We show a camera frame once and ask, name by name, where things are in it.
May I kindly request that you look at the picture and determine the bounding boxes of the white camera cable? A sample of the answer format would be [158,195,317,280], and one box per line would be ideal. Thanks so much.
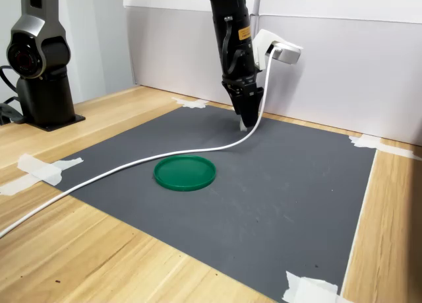
[0,45,283,240]

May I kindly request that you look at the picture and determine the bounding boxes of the white gripper camera box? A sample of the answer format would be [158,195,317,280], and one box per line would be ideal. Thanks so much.
[252,28,303,71]

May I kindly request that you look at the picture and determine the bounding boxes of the dark grey mat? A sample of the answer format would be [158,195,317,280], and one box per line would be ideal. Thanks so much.
[52,104,377,303]

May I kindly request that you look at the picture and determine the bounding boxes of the long black base cable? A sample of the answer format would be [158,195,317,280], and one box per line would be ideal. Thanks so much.
[0,96,27,125]

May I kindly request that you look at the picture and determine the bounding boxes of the white masking tape patch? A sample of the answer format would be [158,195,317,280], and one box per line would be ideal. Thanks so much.
[348,133,422,162]
[0,153,84,197]
[171,97,209,110]
[282,270,355,303]

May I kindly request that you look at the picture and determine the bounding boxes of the round green lid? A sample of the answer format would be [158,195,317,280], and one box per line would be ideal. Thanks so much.
[153,154,217,192]

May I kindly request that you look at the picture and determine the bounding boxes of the looped black base cable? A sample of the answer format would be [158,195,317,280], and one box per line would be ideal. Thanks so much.
[0,64,19,98]

